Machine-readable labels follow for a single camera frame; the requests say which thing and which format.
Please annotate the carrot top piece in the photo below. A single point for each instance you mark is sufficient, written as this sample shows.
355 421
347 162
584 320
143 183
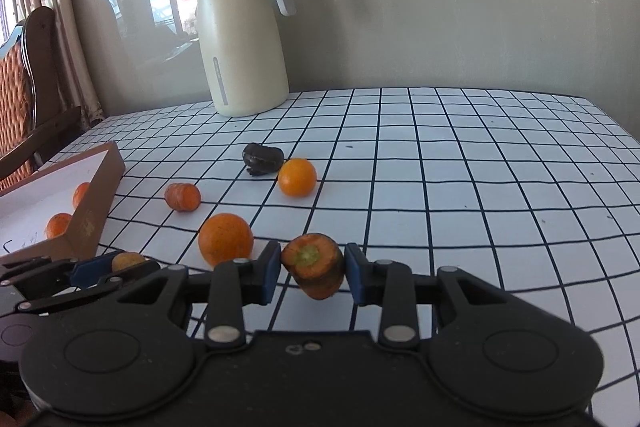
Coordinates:
315 267

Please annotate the white black-checked tablecloth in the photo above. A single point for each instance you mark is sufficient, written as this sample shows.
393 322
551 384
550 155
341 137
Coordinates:
450 182

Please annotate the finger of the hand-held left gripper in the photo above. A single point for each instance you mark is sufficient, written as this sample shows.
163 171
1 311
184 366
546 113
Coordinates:
92 269
75 292

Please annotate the orange mandarin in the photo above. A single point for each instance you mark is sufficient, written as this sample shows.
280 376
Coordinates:
297 177
59 225
81 195
225 239

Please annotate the cream thermos jug grey lid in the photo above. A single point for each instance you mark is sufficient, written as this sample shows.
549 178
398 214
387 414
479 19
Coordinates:
240 47

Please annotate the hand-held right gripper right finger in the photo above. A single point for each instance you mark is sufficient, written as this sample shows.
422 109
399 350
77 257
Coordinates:
357 274

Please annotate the shallow brown cardboard box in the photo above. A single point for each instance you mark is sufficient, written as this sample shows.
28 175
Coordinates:
95 207

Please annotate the wooden sofa orange woven cushions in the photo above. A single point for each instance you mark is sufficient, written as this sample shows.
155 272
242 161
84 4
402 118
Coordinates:
20 97

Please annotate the small yellow potato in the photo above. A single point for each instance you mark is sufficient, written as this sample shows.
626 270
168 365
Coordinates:
127 261

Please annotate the carrot piece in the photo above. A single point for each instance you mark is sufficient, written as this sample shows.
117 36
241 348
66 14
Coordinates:
315 267
183 197

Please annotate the dark brown wrinkled lump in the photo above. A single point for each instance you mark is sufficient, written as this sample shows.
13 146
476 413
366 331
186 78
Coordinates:
262 158

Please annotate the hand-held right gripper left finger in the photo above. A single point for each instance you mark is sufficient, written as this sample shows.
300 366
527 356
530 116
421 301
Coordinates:
267 272

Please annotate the beige patterned curtain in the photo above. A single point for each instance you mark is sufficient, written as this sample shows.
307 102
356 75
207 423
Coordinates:
65 7

